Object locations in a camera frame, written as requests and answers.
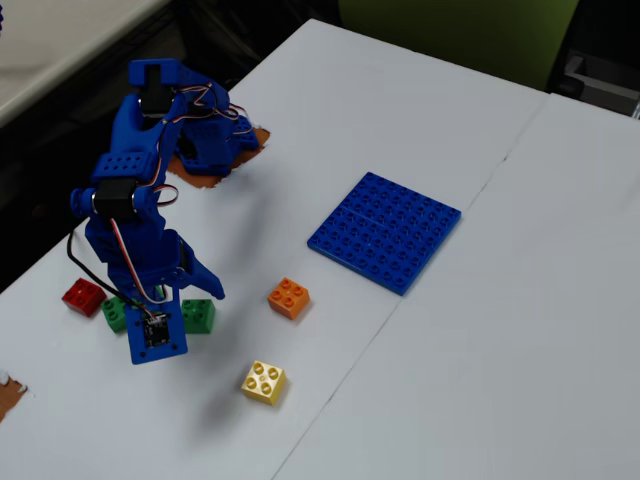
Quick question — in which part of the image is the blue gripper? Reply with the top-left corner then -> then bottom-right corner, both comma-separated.
83,213 -> 227,305

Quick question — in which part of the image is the green 2x2 block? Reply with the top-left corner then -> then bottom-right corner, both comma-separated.
180,298 -> 217,336

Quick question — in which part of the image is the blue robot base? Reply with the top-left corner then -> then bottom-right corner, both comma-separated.
172,112 -> 261,177

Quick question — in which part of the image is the green 2x4 block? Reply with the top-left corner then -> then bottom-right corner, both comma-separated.
101,295 -> 130,334

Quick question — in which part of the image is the orange 2x2 block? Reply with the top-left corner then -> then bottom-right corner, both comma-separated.
267,277 -> 311,320

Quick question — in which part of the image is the red 2x2 block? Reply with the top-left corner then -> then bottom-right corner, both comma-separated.
61,277 -> 108,319

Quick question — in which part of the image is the yellow 2x2 block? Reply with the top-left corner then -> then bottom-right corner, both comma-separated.
241,360 -> 288,407

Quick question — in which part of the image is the brown torn cardboard patch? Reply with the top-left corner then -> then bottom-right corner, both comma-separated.
166,126 -> 272,192
0,372 -> 27,424

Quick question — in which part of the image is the blue 8x8 studded baseplate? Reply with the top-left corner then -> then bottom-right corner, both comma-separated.
306,171 -> 463,297

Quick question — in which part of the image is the white side table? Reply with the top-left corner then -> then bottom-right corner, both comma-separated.
0,0 -> 166,127

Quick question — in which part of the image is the grey metal box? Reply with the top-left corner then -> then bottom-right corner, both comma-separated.
549,49 -> 640,120

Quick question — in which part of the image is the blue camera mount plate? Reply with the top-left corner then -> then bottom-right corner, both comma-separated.
124,298 -> 190,366

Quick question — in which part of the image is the red white servo wire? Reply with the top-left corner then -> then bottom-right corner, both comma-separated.
109,183 -> 180,307

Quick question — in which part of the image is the black camera cable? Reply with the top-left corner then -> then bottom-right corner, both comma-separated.
66,227 -> 157,321

